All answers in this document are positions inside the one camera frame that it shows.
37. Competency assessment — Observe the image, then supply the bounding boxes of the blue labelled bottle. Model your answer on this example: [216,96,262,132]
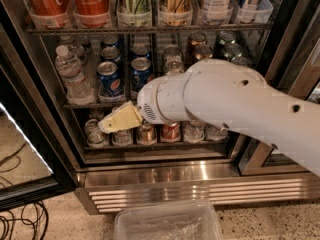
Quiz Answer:
[232,0,273,24]

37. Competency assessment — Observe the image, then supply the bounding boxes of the white green soda can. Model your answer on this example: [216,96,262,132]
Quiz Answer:
[164,60,184,74]
[162,44,182,63]

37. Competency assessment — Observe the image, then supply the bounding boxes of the green soda bottle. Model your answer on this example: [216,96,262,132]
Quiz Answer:
[117,0,152,27]

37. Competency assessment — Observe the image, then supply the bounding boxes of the right fridge door frame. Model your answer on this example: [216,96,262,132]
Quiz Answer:
[233,0,320,176]

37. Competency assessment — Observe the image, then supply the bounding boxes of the steel fridge base grille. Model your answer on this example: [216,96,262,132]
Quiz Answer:
[75,160,320,215]

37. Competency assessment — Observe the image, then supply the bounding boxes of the right water bottle bottom shelf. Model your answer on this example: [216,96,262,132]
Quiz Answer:
[206,124,228,142]

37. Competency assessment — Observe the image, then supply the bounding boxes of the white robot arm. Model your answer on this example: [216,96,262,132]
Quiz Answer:
[98,59,320,176]

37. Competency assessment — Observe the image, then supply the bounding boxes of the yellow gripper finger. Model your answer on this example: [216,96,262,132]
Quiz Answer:
[98,101,143,134]

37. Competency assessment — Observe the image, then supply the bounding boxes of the open fridge glass door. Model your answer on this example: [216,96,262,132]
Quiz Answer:
[0,4,76,212]

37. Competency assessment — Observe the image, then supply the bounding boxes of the rear water bottle middle shelf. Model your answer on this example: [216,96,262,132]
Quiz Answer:
[59,35,88,66]

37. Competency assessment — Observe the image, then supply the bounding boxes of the middle green soda can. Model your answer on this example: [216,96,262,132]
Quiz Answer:
[222,43,242,61]

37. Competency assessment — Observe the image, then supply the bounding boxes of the front white green soda can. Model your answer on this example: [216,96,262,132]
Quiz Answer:
[164,60,184,74]

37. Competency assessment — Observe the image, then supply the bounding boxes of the wire shelf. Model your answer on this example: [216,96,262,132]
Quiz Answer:
[27,23,272,36]
[63,98,139,110]

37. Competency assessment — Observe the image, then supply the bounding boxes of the rear white green soda can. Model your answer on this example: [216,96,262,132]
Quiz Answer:
[162,44,182,63]

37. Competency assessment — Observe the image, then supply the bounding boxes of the red can bottom shelf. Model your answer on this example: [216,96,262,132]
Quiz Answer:
[161,122,181,143]

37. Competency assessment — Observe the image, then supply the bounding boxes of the gold soda bottle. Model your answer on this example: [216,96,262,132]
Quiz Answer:
[158,0,192,26]

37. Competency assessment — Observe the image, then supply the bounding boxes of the silver can bottom shelf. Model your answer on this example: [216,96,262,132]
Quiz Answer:
[84,119,109,148]

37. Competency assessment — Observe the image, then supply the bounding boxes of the gold soda can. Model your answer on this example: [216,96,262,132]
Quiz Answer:
[185,32,207,65]
[192,44,213,63]

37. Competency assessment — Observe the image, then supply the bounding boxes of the gold can bottom shelf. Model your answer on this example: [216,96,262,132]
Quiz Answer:
[137,123,156,145]

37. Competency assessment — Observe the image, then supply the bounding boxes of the right coca-cola bottle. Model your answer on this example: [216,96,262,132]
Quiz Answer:
[74,0,109,28]

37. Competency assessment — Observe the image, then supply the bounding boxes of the clear plastic bin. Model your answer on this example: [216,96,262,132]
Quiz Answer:
[114,200,223,240]

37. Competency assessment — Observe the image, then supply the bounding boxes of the upper wire shelf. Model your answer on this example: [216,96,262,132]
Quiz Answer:
[27,23,272,36]

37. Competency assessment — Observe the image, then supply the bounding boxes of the left water bottle bottom shelf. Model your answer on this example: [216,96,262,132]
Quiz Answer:
[183,120,205,143]

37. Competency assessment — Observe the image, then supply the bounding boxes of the water bottle shelf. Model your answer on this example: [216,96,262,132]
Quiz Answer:
[206,124,228,142]
[59,35,88,66]
[55,45,96,105]
[183,120,205,143]

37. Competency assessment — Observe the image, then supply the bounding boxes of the rear gold soda can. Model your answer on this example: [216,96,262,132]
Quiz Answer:
[185,32,207,65]

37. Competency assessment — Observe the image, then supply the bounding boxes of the front water bottle middle shelf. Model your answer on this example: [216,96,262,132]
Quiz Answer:
[55,45,96,105]

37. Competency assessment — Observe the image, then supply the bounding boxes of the middle wire shelf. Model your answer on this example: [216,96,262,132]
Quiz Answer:
[63,98,139,110]

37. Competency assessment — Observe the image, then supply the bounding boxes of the pepsi can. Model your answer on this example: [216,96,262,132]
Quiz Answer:
[100,47,121,66]
[130,57,154,99]
[130,43,152,60]
[100,35,121,49]
[96,61,124,101]

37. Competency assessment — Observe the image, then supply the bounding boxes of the middle gold soda can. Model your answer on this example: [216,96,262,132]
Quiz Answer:
[192,44,213,63]

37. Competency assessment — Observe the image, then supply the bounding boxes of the white labelled bottle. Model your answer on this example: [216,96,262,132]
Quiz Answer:
[197,0,231,25]

